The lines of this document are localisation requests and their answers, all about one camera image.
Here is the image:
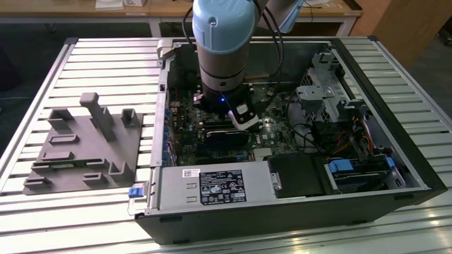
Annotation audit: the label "black chair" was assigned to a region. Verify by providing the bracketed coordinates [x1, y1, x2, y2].
[0, 44, 20, 93]

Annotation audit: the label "grey power supply unit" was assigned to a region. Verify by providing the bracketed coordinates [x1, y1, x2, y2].
[155, 161, 280, 215]

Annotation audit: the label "blue disk carrier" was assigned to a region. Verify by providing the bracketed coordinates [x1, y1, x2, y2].
[328, 158, 353, 175]

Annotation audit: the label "green RAM stick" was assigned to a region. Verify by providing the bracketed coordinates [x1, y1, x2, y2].
[45, 160, 89, 168]

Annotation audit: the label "green motherboard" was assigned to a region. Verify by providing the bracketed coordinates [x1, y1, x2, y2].
[165, 84, 301, 165]

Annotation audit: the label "black plastic shroud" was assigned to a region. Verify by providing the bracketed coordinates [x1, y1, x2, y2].
[267, 155, 335, 199]

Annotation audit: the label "black PC case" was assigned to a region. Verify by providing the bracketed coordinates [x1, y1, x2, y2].
[133, 35, 448, 246]

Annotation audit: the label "black graphics card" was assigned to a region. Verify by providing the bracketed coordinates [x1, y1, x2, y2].
[205, 129, 251, 149]

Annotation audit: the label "grey parts rack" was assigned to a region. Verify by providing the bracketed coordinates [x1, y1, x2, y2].
[21, 92, 145, 196]

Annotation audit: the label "orange yellow power wires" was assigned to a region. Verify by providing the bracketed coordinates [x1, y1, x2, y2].
[337, 132, 375, 155]

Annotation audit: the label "grey metal drive cage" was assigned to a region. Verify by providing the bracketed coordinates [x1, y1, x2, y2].
[296, 52, 372, 125]

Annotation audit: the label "wooden desk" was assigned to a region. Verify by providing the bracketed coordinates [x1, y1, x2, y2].
[0, 0, 364, 38]

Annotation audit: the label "blue case latch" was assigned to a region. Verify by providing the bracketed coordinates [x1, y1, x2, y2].
[128, 186, 148, 198]

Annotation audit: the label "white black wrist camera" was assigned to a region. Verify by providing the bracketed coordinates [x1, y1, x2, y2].
[228, 104, 260, 131]

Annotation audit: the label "large white box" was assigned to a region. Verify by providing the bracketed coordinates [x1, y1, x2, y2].
[95, 0, 125, 12]

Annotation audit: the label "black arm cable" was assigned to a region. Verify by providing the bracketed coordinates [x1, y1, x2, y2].
[260, 0, 284, 87]

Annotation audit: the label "black power cable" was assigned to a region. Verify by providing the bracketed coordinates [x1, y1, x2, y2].
[288, 123, 332, 156]

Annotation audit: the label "wooden cabinet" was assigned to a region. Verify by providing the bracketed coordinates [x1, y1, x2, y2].
[348, 0, 452, 70]

